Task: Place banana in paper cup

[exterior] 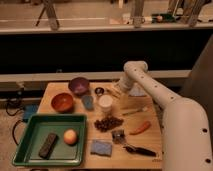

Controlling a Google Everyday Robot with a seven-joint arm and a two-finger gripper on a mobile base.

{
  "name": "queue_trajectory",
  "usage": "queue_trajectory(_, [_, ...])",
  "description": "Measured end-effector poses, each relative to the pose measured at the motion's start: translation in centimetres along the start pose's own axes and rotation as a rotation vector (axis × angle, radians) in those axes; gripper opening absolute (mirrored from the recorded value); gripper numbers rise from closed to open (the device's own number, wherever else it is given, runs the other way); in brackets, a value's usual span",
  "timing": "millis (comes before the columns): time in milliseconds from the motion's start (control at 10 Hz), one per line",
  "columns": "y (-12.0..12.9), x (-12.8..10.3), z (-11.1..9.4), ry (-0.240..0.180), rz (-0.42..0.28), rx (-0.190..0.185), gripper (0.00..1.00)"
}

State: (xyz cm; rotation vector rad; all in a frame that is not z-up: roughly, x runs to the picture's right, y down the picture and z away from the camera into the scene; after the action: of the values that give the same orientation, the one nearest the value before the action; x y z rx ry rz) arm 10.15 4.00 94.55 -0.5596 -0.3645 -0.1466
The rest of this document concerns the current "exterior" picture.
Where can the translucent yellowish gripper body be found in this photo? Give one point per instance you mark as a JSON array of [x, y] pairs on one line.
[[124, 101]]

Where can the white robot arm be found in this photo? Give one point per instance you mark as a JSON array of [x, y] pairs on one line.
[[186, 140]]

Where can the white paper cup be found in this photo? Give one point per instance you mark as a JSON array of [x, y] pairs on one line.
[[105, 102]]

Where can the blue grey small cup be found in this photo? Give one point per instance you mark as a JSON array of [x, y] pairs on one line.
[[87, 101]]

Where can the light blue folded cloth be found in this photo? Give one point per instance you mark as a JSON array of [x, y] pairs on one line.
[[137, 92]]

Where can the silver fork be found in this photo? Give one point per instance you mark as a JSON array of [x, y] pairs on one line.
[[144, 109]]

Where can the wooden cutting board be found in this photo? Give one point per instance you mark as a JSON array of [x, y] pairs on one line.
[[121, 159]]

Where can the orange carrot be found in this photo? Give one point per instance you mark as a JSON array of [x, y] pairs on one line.
[[141, 128]]

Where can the small metallic square object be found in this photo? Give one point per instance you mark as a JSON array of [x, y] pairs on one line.
[[118, 136]]

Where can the purple bowl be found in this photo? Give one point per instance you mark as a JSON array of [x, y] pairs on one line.
[[79, 86]]

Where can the blue square sponge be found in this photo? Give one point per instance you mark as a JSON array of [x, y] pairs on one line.
[[101, 148]]

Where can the orange wooden bowl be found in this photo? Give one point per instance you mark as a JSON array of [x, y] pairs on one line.
[[62, 102]]

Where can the yellow red apple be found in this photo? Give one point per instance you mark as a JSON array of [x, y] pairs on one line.
[[70, 137]]

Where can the dark rectangular sponge block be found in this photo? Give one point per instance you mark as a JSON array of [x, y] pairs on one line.
[[48, 145]]

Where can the blue box on floor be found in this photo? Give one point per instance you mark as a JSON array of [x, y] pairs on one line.
[[28, 112]]

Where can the black handled brush tool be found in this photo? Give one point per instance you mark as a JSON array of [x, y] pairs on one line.
[[139, 150]]

